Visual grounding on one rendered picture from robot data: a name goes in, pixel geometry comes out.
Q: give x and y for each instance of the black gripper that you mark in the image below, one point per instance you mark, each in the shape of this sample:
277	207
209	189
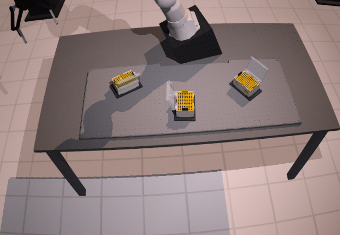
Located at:
23	5

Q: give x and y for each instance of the yellow tip rack insert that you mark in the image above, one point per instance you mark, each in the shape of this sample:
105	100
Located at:
185	101
247	80
123	77

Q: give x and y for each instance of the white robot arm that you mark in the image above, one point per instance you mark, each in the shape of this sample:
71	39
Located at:
182	23

